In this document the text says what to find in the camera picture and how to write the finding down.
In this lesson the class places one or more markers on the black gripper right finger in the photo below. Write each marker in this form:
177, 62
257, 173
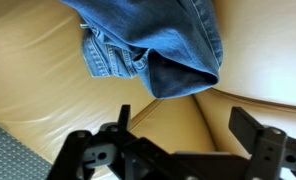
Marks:
264, 150

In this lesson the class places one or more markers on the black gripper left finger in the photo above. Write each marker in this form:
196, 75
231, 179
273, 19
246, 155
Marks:
74, 150

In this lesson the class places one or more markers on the blue denim jeans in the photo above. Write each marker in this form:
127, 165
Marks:
161, 40

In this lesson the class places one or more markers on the tan leather couch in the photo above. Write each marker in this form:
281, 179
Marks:
38, 83

